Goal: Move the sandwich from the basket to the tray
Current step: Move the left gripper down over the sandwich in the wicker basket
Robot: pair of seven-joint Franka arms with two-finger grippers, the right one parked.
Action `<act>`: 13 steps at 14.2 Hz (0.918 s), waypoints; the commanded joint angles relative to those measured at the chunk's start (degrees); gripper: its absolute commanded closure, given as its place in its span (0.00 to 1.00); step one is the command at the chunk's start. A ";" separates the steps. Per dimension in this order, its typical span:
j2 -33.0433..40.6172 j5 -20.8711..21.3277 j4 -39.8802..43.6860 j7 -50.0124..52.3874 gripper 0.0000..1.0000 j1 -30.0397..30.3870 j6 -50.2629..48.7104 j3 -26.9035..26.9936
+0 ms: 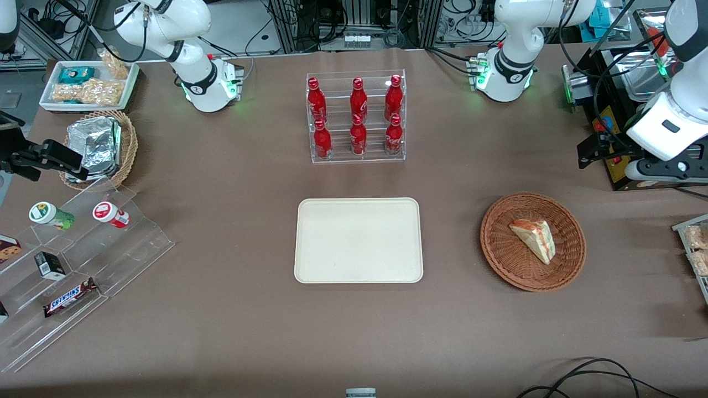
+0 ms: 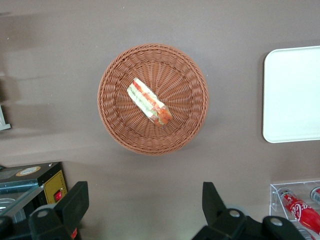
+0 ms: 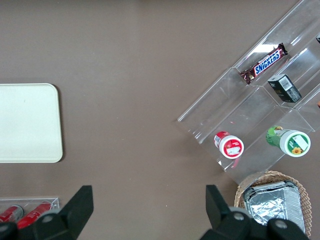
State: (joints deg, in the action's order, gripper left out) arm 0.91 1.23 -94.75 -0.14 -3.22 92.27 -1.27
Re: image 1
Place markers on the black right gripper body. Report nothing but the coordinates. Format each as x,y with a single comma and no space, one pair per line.
12,148

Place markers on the triangle sandwich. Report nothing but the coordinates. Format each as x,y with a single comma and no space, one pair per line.
534,237

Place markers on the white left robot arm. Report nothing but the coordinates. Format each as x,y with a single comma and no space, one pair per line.
514,33

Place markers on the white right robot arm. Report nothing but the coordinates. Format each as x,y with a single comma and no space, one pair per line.
166,27

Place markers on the tan wicker basket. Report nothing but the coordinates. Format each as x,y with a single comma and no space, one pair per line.
128,143

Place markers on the tray of wrapped snacks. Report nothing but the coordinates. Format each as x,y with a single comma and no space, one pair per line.
686,224

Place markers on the white rectangular snack tray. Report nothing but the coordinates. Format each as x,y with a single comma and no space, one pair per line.
50,88

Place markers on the round brown wicker basket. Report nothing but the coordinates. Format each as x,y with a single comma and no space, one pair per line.
503,254

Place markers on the cream rectangular tray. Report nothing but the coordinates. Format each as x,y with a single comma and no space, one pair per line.
358,243

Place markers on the foil wrapped package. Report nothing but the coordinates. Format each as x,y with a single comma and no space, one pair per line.
94,141
102,172

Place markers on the red lid drink bottle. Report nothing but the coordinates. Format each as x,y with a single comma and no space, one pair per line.
108,213

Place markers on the green lid drink bottle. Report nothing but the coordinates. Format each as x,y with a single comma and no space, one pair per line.
47,214

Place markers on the large clear nut bag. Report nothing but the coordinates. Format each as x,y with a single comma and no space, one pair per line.
88,92

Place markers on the wrapped bread piece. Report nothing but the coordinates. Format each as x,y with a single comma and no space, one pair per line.
696,237
699,262

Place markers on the black food warmer machine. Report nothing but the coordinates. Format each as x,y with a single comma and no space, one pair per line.
608,72

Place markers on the teal snack packet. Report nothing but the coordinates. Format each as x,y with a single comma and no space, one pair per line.
76,74

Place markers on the brown cookie box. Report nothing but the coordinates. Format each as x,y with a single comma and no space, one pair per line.
8,250

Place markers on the clear acrylic step display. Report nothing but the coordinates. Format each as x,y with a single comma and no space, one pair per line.
133,249

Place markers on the small black box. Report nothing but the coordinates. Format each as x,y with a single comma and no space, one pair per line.
50,265

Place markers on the small clear nut bag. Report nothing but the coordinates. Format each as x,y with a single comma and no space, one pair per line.
115,65

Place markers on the red food pieces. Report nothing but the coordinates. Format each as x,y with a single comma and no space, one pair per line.
654,40

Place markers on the snickers chocolate bar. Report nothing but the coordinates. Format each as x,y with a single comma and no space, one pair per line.
69,298

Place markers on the dark snack packet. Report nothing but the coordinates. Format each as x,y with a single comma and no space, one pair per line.
3,312

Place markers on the red cola bottle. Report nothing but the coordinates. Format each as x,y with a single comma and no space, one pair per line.
358,100
322,141
358,138
394,137
317,102
394,98

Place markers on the clear acrylic bottle rack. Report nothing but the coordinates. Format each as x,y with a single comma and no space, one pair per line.
337,157

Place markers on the white power strip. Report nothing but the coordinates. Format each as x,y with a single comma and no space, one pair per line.
357,40

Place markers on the small grey device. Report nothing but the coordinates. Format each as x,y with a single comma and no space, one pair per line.
360,393

